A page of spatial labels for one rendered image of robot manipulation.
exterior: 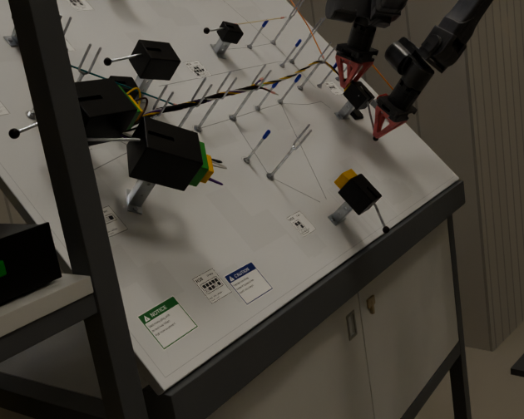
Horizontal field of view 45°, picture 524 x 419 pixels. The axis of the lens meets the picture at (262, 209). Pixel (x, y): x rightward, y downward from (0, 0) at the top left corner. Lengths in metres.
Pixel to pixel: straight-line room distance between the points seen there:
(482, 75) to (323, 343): 1.58
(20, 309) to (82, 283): 0.08
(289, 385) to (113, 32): 0.77
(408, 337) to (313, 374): 0.44
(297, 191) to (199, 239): 0.31
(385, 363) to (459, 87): 1.30
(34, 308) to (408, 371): 1.10
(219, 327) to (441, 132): 1.75
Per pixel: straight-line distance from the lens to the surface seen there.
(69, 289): 0.71
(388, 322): 1.49
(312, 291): 1.11
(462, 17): 1.50
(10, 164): 0.99
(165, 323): 0.91
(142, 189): 0.99
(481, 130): 2.55
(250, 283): 1.03
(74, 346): 1.27
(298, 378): 1.17
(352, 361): 1.35
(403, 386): 1.60
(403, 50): 1.54
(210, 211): 1.09
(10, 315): 0.67
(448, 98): 2.52
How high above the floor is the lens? 1.25
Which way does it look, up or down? 13 degrees down
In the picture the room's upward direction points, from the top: 9 degrees counter-clockwise
